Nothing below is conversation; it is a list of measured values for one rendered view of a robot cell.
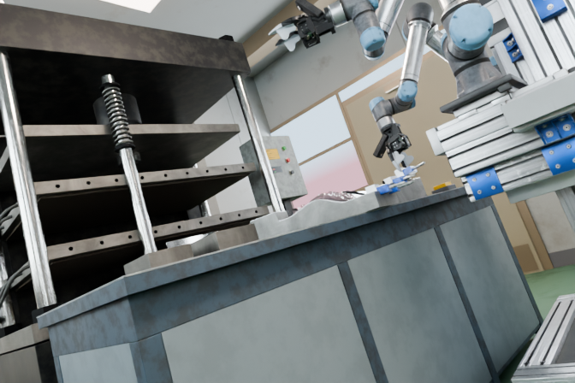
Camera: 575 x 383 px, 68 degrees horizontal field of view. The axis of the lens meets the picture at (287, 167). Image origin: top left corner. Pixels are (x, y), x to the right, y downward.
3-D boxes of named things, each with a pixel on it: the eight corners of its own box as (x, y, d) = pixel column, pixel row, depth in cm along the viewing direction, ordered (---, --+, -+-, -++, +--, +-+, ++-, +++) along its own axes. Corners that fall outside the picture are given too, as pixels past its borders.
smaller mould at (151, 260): (195, 263, 120) (190, 243, 121) (152, 275, 111) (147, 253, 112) (168, 274, 131) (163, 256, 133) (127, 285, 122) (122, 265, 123)
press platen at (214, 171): (257, 170, 235) (254, 162, 236) (32, 195, 157) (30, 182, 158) (191, 209, 285) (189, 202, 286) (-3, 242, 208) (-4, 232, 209)
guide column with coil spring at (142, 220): (188, 368, 167) (115, 74, 193) (176, 374, 163) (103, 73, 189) (182, 368, 171) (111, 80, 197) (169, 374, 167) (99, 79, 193)
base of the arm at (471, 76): (512, 85, 138) (500, 58, 140) (500, 79, 126) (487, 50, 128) (468, 106, 147) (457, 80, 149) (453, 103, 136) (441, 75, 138)
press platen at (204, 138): (240, 131, 242) (238, 123, 243) (19, 136, 164) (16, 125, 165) (182, 173, 290) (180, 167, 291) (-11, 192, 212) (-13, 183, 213)
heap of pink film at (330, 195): (364, 199, 164) (357, 180, 166) (346, 201, 148) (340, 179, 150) (307, 220, 175) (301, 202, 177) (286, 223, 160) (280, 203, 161)
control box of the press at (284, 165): (370, 369, 241) (292, 132, 271) (338, 393, 220) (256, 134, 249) (342, 370, 256) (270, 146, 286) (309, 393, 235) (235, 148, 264)
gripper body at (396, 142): (403, 145, 178) (392, 121, 183) (388, 156, 184) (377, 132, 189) (412, 146, 183) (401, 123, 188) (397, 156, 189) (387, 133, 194)
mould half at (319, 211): (400, 203, 161) (389, 176, 163) (379, 207, 138) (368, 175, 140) (290, 241, 183) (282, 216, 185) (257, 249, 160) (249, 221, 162)
